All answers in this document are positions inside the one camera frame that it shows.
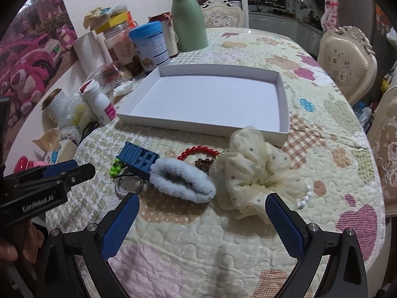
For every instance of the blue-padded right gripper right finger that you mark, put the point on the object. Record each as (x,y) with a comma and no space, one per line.
(290,227)

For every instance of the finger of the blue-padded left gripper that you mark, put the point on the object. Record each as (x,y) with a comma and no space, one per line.
(59,168)
(78,175)

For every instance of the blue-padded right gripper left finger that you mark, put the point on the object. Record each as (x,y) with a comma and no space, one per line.
(116,224)

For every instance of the blue plastic claw hair clip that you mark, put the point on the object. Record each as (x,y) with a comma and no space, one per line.
(138,160)

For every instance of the cream polka-dot organza scrunchie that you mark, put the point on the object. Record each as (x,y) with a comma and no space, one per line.
(252,169)

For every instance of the light blue fluffy scrunchie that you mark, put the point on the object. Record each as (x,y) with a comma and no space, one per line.
(181,180)

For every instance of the person's left hand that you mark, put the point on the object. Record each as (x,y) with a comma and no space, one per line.
(27,242)

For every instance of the tissue pack with blue print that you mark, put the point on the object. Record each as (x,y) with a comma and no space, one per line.
(58,145)

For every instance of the pink plastic toy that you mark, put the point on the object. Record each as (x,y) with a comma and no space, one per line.
(24,163)

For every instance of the black scissors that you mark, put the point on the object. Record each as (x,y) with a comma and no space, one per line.
(91,126)

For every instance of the glass jar with gold lid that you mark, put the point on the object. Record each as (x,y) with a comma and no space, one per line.
(58,107)

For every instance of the white pill bottle pink label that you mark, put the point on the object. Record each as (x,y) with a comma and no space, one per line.
(98,102)

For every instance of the quilted patchwork tablecloth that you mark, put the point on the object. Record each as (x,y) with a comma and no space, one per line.
(177,249)

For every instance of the white paper towel roll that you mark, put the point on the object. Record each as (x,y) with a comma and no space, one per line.
(91,52)

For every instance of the glass jar with yellow lid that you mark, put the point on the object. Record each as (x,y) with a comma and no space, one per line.
(119,45)

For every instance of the cream floral chair near right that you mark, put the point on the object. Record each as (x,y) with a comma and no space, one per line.
(382,138)

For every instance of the white shallow cardboard tray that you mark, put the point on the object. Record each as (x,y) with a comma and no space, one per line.
(210,99)

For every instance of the blue-lidded milk powder can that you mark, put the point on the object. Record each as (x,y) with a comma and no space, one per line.
(150,45)

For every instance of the white cup with red lid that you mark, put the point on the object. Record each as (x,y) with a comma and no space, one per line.
(170,36)

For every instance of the cream ornate chair right side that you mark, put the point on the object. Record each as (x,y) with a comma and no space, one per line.
(347,56)

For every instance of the green thermos jug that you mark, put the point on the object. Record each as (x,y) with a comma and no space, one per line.
(189,26)

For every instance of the cream ornate chair far end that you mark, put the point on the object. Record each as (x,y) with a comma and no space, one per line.
(222,14)

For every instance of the pink bear wall poster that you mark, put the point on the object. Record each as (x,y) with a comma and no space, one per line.
(37,44)

